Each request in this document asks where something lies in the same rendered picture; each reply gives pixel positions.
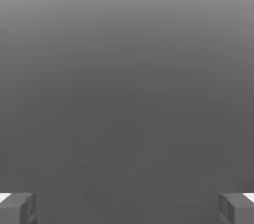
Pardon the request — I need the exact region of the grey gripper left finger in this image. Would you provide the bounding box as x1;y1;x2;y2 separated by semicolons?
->
0;192;38;224

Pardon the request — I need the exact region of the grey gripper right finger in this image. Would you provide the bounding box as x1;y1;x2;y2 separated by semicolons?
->
217;192;254;224

